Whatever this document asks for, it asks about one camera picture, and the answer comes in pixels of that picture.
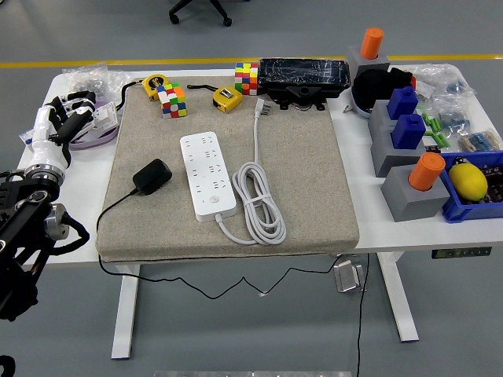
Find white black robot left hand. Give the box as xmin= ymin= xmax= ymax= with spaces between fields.
xmin=28 ymin=90 xmax=98 ymax=171

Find black plug adapter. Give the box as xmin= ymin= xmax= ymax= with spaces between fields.
xmin=132 ymin=158 xmax=173 ymax=196

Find white power strip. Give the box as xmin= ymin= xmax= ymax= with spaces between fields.
xmin=179 ymin=131 xmax=238 ymax=223

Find thin black plug cord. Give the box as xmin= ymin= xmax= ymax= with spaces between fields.
xmin=96 ymin=188 xmax=349 ymax=301

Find dark circuit board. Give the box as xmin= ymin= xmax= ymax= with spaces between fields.
xmin=451 ymin=156 xmax=503 ymax=205

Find purple tape roll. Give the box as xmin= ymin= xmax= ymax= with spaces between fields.
xmin=68 ymin=101 xmax=120 ymax=151

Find white socket box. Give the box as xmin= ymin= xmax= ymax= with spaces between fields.
xmin=94 ymin=102 xmax=119 ymax=133

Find clear bag of metal nuts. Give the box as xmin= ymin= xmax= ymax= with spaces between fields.
xmin=61 ymin=66 xmax=130 ymax=105

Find colourful puzzle cube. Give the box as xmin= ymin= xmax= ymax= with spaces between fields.
xmin=156 ymin=82 xmax=189 ymax=119

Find black office chair base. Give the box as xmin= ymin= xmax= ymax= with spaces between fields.
xmin=168 ymin=0 xmax=233 ymax=27

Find white table leg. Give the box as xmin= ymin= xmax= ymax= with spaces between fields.
xmin=111 ymin=263 xmax=141 ymax=361
xmin=376 ymin=251 xmax=420 ymax=342

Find tall colourful cube tower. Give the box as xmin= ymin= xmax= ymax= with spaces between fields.
xmin=234 ymin=61 xmax=260 ymax=97

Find grey-brown mat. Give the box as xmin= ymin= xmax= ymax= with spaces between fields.
xmin=95 ymin=76 xmax=361 ymax=263

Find black cracked case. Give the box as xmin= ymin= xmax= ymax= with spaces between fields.
xmin=258 ymin=57 xmax=351 ymax=100

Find white blue round base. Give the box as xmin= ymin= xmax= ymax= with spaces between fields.
xmin=351 ymin=88 xmax=373 ymax=120

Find grey block with round hole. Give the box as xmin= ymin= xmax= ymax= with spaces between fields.
xmin=346 ymin=45 xmax=391 ymax=79
xmin=380 ymin=164 xmax=451 ymax=223

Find metal block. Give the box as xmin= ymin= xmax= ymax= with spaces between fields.
xmin=332 ymin=258 xmax=369 ymax=294

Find black cap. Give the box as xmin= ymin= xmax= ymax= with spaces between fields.
xmin=352 ymin=67 xmax=414 ymax=115

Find grey block with square hole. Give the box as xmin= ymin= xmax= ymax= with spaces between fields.
xmin=370 ymin=125 xmax=428 ymax=178
xmin=368 ymin=99 xmax=398 ymax=137

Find orange cylinder peg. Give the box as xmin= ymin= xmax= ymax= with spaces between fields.
xmin=407 ymin=152 xmax=446 ymax=192
xmin=360 ymin=27 xmax=385 ymax=60

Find blue square peg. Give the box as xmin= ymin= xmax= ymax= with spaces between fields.
xmin=387 ymin=86 xmax=419 ymax=121
xmin=390 ymin=114 xmax=427 ymax=150

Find green plastic connector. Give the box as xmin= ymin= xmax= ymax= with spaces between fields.
xmin=420 ymin=112 xmax=442 ymax=134
xmin=425 ymin=131 xmax=449 ymax=149

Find small clear bag blue parts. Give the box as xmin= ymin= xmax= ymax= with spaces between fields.
xmin=430 ymin=97 xmax=472 ymax=130

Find large clear bag blue parts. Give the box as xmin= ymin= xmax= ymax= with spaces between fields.
xmin=410 ymin=62 xmax=479 ymax=104

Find yellow lemon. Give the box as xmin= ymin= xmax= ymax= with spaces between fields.
xmin=448 ymin=163 xmax=489 ymax=204

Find blue plastic bin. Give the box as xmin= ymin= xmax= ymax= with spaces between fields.
xmin=439 ymin=150 xmax=503 ymax=224

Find table control panel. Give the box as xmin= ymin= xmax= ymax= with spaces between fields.
xmin=431 ymin=246 xmax=493 ymax=260

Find clear bag of resistors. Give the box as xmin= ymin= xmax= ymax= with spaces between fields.
xmin=457 ymin=128 xmax=503 ymax=153

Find white wall switch panel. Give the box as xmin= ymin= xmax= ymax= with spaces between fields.
xmin=80 ymin=102 xmax=97 ymax=133

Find yellow tape measure black strap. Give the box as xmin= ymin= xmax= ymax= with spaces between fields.
xmin=116 ymin=73 xmax=171 ymax=115

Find yellow tape measure thin lanyard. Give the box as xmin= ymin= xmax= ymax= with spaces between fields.
xmin=186 ymin=83 xmax=244 ymax=114

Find white power strip cable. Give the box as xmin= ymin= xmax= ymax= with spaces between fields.
xmin=214 ymin=97 xmax=287 ymax=246

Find black hanging cable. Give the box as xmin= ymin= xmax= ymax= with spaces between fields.
xmin=355 ymin=253 xmax=370 ymax=377

